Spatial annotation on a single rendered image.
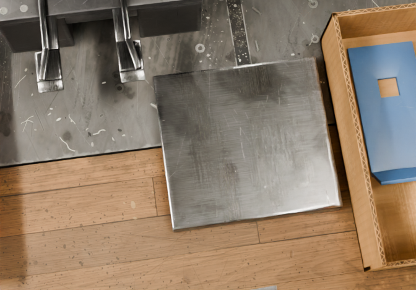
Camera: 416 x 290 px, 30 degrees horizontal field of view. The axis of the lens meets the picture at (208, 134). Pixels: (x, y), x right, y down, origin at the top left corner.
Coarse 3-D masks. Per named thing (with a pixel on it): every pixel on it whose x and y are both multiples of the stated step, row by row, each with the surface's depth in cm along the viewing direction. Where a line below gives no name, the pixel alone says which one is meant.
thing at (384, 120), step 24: (360, 48) 82; (384, 48) 82; (408, 48) 82; (360, 72) 81; (384, 72) 82; (408, 72) 82; (360, 96) 81; (408, 96) 81; (384, 120) 80; (408, 120) 80; (384, 144) 80; (408, 144) 80; (384, 168) 79; (408, 168) 79
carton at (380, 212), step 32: (352, 32) 81; (384, 32) 83; (352, 96) 74; (384, 96) 81; (352, 128) 74; (352, 160) 76; (352, 192) 78; (384, 192) 79; (384, 224) 78; (384, 256) 70
